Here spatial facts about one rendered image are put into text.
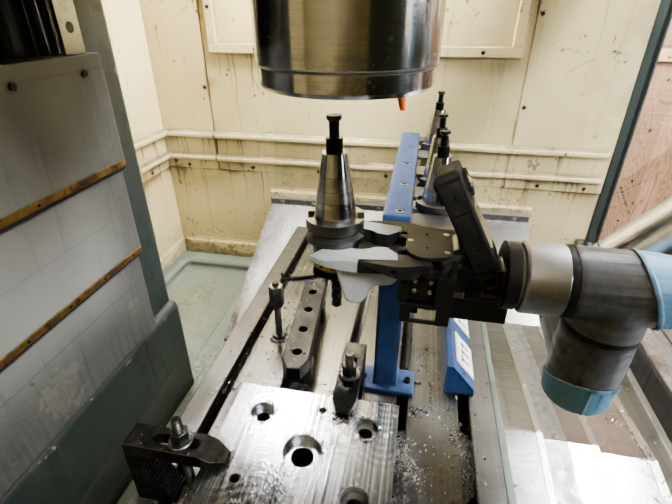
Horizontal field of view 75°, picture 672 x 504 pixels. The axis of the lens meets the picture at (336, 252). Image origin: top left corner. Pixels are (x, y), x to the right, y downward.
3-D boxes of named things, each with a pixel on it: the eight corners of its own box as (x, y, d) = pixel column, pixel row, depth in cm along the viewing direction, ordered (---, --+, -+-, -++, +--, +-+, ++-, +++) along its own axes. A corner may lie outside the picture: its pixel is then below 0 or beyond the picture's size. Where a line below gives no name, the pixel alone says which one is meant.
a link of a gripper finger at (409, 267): (358, 281, 42) (448, 280, 42) (358, 268, 41) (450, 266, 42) (354, 257, 46) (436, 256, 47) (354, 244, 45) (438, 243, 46)
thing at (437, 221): (461, 220, 62) (461, 215, 62) (463, 237, 58) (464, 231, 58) (411, 216, 64) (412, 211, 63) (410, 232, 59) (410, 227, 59)
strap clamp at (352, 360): (364, 392, 75) (367, 323, 67) (352, 461, 63) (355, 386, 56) (345, 390, 75) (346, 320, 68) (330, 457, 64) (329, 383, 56)
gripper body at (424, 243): (391, 322, 46) (510, 336, 44) (398, 251, 42) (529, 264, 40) (396, 283, 53) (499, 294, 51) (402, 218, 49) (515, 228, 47)
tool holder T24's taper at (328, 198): (317, 206, 48) (314, 145, 45) (357, 207, 48) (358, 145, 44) (311, 223, 44) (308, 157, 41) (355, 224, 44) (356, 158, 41)
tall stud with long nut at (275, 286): (288, 333, 88) (284, 278, 82) (284, 342, 86) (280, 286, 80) (275, 331, 89) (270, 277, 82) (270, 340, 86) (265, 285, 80)
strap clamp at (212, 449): (241, 491, 59) (227, 415, 52) (231, 516, 56) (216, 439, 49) (152, 474, 61) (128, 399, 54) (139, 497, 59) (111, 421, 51)
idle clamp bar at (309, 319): (327, 306, 96) (327, 281, 93) (309, 398, 73) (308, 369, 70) (305, 305, 97) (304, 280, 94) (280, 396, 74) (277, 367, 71)
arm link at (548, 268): (579, 267, 40) (557, 228, 47) (526, 262, 40) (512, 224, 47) (558, 332, 43) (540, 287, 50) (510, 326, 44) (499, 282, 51)
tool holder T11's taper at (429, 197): (425, 193, 67) (430, 149, 64) (454, 197, 66) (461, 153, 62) (419, 203, 64) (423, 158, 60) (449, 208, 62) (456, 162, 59)
